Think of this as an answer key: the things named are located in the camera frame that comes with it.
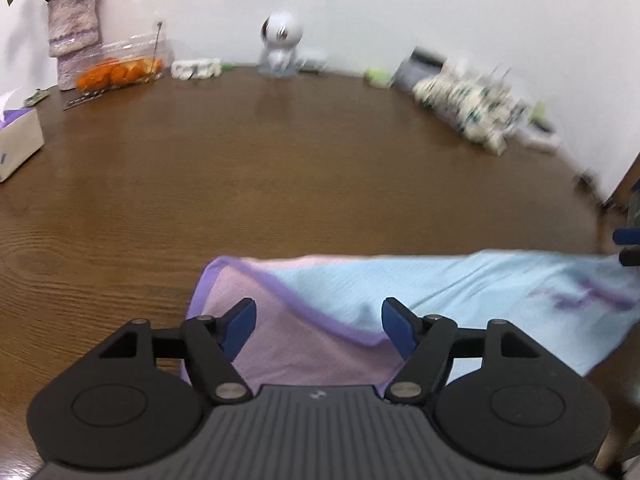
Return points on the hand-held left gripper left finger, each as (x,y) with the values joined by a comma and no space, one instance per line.
(240,327)

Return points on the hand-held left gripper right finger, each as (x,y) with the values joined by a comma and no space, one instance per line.
(400,327)

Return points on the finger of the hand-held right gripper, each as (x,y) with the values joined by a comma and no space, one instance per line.
(627,236)
(631,256)

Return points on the pink blue purple shirt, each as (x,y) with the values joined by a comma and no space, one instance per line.
(325,340)

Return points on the cream green floral pants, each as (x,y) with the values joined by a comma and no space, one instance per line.
(470,105)

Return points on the black clamp holder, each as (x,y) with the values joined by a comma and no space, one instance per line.
(589,180)

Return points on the white power strip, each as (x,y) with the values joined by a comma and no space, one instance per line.
(540,139)

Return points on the small green bottle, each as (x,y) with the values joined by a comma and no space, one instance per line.
(539,112)

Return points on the green white small box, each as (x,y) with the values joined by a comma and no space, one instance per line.
(376,76)

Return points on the grey tin box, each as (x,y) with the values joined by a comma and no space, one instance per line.
(412,70)

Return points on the white plastic clip device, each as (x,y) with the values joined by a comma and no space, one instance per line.
(196,68)

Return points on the dark thin stick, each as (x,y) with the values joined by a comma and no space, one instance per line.
(85,101)

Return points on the small white device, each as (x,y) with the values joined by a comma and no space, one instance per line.
(314,62)

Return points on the pile of tangerines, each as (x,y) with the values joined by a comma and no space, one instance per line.
(117,74)

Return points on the purple white tissue box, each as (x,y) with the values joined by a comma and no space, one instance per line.
(17,140)

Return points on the clear plastic box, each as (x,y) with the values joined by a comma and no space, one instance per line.
(125,52)

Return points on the thin metal skewer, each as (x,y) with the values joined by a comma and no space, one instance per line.
(158,40)

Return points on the small olive packet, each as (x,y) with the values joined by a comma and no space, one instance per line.
(37,97)

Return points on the pink knitted vase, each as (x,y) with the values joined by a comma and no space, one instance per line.
(72,25)

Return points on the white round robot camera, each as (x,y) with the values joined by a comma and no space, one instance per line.
(280,40)

